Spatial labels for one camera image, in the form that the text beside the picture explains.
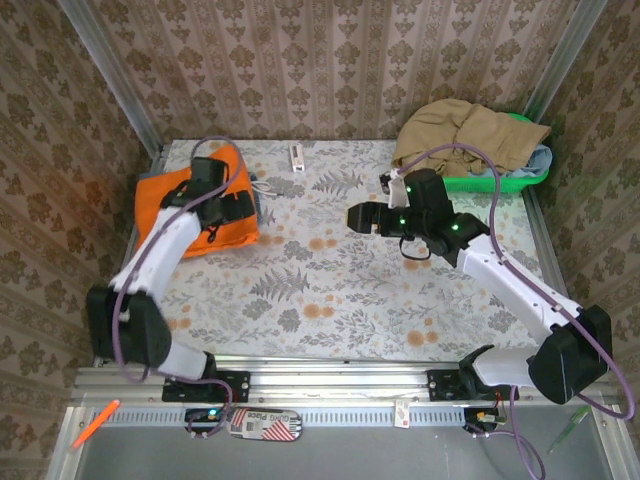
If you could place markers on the orange trousers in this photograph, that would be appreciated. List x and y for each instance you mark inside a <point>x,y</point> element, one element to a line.
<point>150,200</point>

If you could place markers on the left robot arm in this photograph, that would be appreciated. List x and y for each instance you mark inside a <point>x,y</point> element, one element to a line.
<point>165,240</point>

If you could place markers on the beige trousers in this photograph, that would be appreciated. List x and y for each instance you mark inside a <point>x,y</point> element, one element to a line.
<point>450,125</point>

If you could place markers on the floral tablecloth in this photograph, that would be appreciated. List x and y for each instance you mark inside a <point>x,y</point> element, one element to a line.
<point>350,280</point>

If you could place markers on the small white remote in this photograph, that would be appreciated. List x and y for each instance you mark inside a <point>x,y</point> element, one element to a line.
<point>297,157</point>

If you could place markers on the green plastic basket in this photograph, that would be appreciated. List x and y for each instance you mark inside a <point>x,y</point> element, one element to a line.
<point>500,185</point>

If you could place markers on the light blue garment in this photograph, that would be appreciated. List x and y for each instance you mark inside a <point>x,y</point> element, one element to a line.
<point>542,160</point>

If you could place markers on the small white tag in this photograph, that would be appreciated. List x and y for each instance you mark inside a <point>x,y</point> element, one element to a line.
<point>402,417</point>

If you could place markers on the perforated metal strip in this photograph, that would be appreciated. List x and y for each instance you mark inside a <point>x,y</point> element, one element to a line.
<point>350,416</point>

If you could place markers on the left controller board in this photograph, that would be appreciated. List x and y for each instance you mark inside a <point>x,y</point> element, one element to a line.
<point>200,415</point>

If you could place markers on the controller board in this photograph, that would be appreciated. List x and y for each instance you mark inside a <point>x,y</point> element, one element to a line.
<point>480,417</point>
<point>200,415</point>

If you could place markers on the right controller board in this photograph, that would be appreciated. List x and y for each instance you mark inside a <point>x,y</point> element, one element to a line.
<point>480,417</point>

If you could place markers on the striped label sticker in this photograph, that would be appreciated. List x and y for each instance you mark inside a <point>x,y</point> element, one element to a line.
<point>265,425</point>

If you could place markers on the orange pen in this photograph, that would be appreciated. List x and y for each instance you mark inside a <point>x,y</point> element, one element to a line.
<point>97,422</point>

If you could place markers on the green pen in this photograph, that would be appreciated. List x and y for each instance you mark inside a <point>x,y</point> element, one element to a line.
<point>570,429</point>

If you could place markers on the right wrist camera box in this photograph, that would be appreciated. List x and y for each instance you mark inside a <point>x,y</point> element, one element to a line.
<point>425,190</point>

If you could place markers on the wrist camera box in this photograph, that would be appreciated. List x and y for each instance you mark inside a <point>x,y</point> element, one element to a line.
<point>207,170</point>
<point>425,190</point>

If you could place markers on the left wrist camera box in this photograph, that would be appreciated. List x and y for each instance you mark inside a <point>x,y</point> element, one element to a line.
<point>207,170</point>

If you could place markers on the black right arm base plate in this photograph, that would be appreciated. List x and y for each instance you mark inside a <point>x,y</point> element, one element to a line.
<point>442,385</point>

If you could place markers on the aluminium mounting rail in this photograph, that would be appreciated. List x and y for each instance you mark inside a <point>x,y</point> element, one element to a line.
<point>340,382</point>

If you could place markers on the aluminium frame post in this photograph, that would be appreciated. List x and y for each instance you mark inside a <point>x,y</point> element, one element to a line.
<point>115,75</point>
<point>560,60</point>

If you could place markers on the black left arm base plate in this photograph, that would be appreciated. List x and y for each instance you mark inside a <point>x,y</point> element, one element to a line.
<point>235,385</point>

